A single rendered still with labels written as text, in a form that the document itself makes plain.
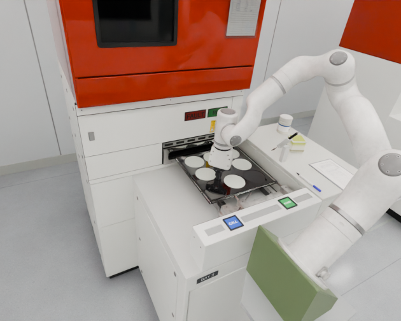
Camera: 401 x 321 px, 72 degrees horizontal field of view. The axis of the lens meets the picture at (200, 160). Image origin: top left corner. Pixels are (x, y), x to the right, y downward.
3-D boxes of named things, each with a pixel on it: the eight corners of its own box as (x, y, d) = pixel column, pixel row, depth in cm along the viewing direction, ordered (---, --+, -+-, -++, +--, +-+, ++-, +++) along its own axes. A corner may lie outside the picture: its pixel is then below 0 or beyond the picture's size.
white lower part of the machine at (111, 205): (87, 212, 225) (69, 121, 179) (179, 187, 261) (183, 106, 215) (107, 286, 175) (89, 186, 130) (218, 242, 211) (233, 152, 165)
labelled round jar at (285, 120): (274, 129, 161) (277, 114, 156) (282, 128, 164) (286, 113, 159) (281, 135, 156) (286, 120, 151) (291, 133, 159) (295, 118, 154)
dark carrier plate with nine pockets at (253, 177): (177, 158, 141) (177, 157, 141) (233, 146, 156) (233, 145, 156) (211, 200, 117) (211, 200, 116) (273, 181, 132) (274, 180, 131)
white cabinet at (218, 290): (138, 273, 184) (131, 176, 139) (253, 228, 226) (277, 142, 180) (177, 377, 139) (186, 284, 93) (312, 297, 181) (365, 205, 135)
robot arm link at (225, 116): (237, 144, 115) (229, 134, 123) (242, 116, 108) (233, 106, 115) (218, 146, 113) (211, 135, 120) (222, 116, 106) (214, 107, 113)
